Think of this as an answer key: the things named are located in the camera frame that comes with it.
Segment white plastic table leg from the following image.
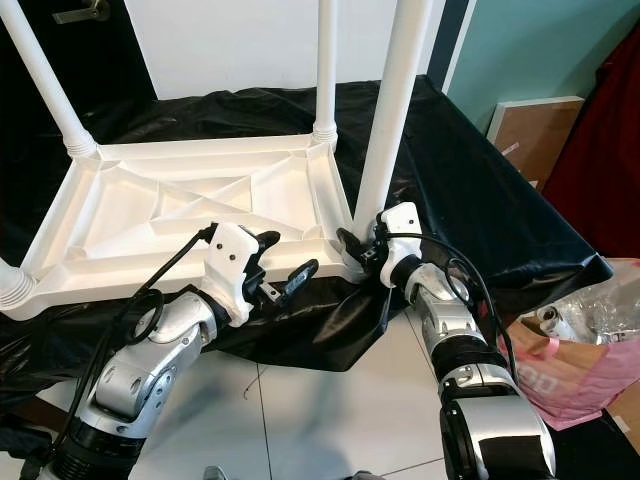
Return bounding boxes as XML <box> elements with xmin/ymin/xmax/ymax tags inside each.
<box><xmin>352</xmin><ymin>0</ymin><xmax>433</xmax><ymax>241</ymax></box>
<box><xmin>0</xmin><ymin>0</ymin><xmax>99</xmax><ymax>159</ymax></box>
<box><xmin>312</xmin><ymin>0</ymin><xmax>339</xmax><ymax>146</ymax></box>
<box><xmin>0</xmin><ymin>258</ymin><xmax>39</xmax><ymax>309</ymax></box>

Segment white plastic children table top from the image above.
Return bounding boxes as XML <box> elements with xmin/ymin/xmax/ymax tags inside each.
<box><xmin>15</xmin><ymin>133</ymin><xmax>366</xmax><ymax>321</ymax></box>

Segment black plastic table cover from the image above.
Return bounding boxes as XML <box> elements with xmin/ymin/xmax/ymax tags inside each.
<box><xmin>0</xmin><ymin>75</ymin><xmax>616</xmax><ymax>401</ymax></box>

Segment brown cardboard panel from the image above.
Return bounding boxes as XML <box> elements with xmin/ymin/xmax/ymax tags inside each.
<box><xmin>487</xmin><ymin>95</ymin><xmax>586</xmax><ymax>191</ymax></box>

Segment clear plastic packaging bundle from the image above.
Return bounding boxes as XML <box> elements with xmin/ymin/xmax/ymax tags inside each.
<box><xmin>535</xmin><ymin>275</ymin><xmax>640</xmax><ymax>346</ymax></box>

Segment pink shopping bag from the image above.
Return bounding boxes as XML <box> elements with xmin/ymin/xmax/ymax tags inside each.
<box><xmin>500</xmin><ymin>310</ymin><xmax>640</xmax><ymax>431</ymax></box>

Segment dark red curtain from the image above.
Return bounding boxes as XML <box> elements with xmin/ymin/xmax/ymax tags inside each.
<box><xmin>540</xmin><ymin>40</ymin><xmax>640</xmax><ymax>261</ymax></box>

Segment brown cardboard box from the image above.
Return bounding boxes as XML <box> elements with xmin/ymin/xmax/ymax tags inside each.
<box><xmin>603</xmin><ymin>385</ymin><xmax>640</xmax><ymax>441</ymax></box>

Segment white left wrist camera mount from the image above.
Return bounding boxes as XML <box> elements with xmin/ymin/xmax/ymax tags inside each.
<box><xmin>198</xmin><ymin>222</ymin><xmax>266</xmax><ymax>328</ymax></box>

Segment metal door handle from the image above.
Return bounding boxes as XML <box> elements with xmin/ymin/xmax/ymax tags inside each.
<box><xmin>52</xmin><ymin>0</ymin><xmax>111</xmax><ymax>26</ymax></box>

